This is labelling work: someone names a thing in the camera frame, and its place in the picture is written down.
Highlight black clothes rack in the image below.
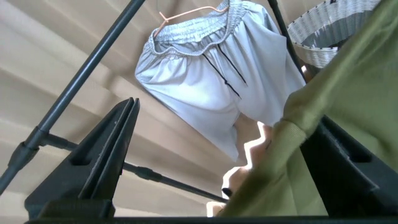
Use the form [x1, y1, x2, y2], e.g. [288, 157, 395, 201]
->
[0, 0, 308, 203]

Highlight pink clothes hanger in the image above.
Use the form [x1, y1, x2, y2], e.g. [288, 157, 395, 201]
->
[153, 4, 230, 38]

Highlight beige curtain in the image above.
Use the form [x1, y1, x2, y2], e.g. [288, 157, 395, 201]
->
[0, 0, 330, 218]

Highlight green garment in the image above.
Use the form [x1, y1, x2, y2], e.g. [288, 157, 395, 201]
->
[217, 0, 398, 218]

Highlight white laundry basket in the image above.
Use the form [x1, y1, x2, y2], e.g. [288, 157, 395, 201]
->
[287, 0, 382, 70]

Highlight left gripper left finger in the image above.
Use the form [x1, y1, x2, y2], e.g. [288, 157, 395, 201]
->
[24, 97, 141, 220]

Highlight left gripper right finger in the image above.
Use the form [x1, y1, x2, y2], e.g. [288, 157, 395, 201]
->
[299, 116, 398, 217]

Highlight pale grey shorts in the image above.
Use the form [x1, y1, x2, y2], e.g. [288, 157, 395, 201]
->
[134, 0, 307, 162]

